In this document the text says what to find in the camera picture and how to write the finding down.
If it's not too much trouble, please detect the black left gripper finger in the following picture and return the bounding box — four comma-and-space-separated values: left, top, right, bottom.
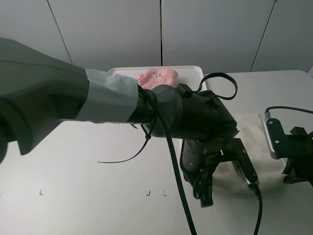
199, 171, 213, 208

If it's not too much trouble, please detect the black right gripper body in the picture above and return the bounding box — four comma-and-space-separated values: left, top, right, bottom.
275, 126, 313, 184

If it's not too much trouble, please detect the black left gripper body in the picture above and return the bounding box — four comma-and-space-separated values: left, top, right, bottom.
179, 140, 227, 200

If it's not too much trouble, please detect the white towel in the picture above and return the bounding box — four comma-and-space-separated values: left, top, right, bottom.
213, 113, 286, 194

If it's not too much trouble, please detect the pink towel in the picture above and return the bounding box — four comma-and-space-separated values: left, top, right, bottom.
138, 68, 178, 90

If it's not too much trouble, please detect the white plastic tray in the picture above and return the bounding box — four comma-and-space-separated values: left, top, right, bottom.
109, 66, 204, 91

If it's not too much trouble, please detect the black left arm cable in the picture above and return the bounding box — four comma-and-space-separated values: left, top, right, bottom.
96, 72, 264, 235

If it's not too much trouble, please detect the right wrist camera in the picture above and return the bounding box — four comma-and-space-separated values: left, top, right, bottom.
263, 111, 287, 160

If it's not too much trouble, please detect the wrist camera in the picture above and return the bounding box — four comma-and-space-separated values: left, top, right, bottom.
263, 111, 287, 160
223, 138, 261, 196

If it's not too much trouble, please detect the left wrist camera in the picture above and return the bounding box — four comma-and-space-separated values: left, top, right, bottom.
223, 138, 261, 196

